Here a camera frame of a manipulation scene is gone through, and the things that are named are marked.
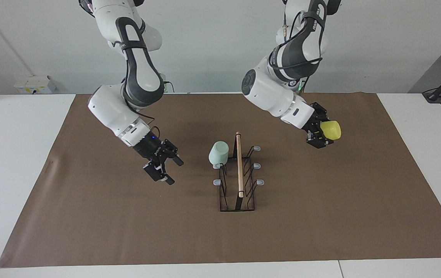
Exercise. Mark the brown paper table mat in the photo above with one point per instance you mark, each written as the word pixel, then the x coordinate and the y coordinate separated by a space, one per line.
pixel 189 231

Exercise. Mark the pale green plastic cup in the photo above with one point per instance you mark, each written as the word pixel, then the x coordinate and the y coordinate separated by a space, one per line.
pixel 218 152

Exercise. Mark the white power strip box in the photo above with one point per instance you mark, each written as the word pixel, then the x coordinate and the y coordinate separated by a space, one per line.
pixel 34 84

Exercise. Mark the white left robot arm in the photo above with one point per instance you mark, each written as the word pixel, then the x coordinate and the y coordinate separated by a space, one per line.
pixel 282 92

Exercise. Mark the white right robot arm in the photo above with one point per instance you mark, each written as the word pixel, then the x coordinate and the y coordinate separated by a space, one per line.
pixel 143 77

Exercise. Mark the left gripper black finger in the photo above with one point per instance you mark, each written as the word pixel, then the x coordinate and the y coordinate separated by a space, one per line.
pixel 320 110
pixel 320 142

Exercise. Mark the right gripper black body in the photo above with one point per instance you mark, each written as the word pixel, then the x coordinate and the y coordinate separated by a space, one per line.
pixel 147 146

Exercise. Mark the yellow plastic cup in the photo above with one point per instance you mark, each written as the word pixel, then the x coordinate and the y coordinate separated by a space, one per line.
pixel 332 130

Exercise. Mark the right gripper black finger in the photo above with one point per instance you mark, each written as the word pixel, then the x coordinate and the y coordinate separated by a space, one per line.
pixel 157 173
pixel 173 152

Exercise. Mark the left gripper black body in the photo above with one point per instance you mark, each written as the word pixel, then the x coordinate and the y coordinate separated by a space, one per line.
pixel 313 123

